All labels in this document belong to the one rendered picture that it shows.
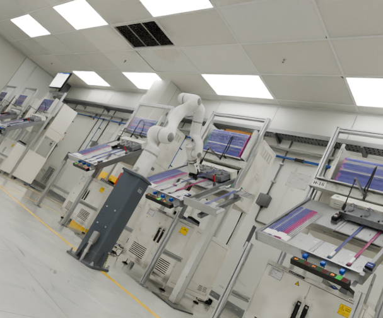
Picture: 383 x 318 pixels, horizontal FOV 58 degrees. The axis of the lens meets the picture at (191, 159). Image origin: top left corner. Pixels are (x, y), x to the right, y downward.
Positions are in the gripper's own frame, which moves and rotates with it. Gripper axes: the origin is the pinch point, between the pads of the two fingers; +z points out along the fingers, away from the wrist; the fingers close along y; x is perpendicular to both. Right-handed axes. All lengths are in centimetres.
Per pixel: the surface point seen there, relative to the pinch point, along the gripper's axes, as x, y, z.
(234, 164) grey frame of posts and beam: -50, -3, 7
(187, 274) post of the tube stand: 57, -39, 47
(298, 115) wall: -261, 52, 30
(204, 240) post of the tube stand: 35, -39, 29
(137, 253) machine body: 53, 38, 66
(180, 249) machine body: 36, -6, 53
